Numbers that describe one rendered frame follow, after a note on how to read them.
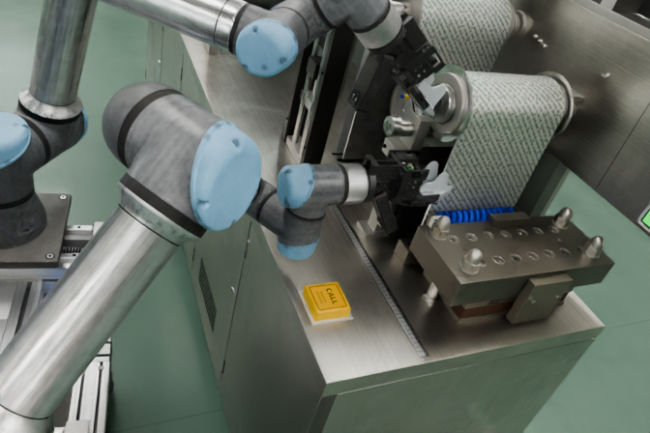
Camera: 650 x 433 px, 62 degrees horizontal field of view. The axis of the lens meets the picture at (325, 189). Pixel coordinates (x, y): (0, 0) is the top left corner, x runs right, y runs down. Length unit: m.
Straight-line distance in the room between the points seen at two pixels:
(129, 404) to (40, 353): 1.30
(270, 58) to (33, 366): 0.46
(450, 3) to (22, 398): 1.01
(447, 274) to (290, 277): 0.30
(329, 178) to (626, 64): 0.63
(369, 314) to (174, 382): 1.07
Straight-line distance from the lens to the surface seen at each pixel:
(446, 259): 1.04
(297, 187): 0.91
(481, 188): 1.18
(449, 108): 1.04
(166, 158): 0.63
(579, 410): 2.49
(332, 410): 1.02
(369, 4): 0.87
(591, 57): 1.28
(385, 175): 0.99
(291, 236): 0.99
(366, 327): 1.04
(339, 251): 1.17
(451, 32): 1.24
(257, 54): 0.76
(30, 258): 1.21
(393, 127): 1.07
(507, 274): 1.08
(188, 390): 1.98
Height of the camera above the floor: 1.65
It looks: 34 degrees down
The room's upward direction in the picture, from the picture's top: 16 degrees clockwise
